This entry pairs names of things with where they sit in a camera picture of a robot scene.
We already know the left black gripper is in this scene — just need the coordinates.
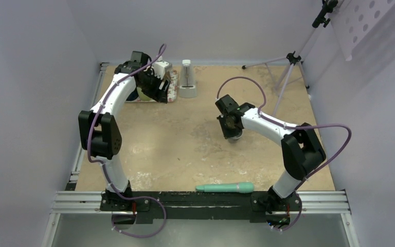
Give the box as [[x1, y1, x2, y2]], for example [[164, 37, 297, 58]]
[[138, 70, 170, 103]]

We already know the grey mug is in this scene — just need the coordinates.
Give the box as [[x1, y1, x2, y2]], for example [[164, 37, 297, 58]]
[[227, 134, 242, 144]]

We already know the teal cylindrical tool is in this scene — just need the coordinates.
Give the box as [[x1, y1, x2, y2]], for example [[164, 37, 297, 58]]
[[195, 182, 255, 193]]

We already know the perforated music stand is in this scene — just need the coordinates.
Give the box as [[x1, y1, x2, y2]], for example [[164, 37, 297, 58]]
[[242, 0, 395, 117]]

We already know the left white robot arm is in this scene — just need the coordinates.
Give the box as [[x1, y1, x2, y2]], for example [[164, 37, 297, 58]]
[[78, 51, 172, 210]]

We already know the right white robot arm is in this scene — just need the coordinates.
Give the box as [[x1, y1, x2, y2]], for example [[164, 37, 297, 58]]
[[215, 95, 327, 209]]

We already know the green mug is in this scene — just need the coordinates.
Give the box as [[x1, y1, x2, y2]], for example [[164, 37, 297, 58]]
[[137, 87, 154, 102]]

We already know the dark blue mug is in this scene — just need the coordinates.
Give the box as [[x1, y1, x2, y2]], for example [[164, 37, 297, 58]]
[[126, 89, 139, 101]]

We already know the floral tray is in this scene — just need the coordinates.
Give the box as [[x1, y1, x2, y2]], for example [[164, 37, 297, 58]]
[[126, 70, 178, 103]]

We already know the white metronome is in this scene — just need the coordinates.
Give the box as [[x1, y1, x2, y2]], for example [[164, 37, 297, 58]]
[[178, 60, 198, 98]]

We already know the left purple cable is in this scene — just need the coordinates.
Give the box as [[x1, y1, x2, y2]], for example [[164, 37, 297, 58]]
[[86, 43, 168, 239]]

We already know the purple cable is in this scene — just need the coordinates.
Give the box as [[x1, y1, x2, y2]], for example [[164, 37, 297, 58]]
[[216, 76, 352, 233], [86, 43, 168, 239]]

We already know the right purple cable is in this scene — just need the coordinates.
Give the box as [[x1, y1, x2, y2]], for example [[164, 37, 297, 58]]
[[216, 76, 352, 233]]

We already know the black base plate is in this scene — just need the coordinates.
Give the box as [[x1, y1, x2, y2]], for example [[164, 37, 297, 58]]
[[100, 190, 301, 225]]

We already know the aluminium frame rail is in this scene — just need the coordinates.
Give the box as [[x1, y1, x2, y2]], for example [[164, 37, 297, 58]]
[[41, 61, 360, 247]]

